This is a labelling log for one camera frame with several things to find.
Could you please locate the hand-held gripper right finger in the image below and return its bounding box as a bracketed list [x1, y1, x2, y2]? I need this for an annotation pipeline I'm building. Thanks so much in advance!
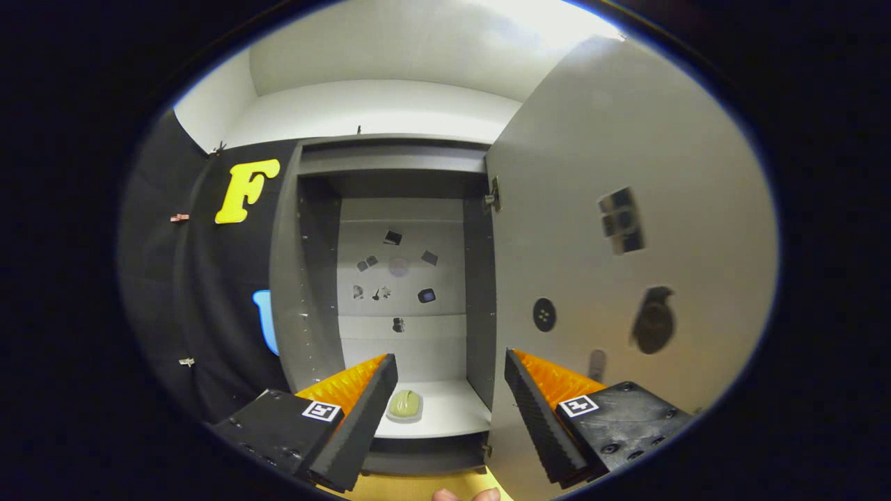
[503, 348, 697, 489]

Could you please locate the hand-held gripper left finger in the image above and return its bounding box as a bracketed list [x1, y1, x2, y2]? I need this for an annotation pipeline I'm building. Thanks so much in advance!
[207, 353, 400, 493]

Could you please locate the small green object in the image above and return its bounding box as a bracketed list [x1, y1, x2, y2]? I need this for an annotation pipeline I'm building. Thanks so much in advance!
[388, 389, 425, 424]

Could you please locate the beige cabinet door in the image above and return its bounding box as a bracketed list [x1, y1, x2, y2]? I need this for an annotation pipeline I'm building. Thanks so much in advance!
[484, 33, 779, 501]

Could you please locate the white cabinet shelf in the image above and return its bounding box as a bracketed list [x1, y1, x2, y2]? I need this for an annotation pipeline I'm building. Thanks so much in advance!
[374, 379, 492, 439]

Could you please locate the grey cabinet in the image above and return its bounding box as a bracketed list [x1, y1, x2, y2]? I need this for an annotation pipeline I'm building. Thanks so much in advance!
[268, 134, 498, 477]

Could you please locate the black backdrop cloth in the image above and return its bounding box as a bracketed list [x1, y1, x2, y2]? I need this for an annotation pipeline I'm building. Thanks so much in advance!
[117, 108, 301, 425]

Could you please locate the long ceiling light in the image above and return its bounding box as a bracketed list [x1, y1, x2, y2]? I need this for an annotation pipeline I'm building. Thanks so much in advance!
[480, 0, 620, 39]

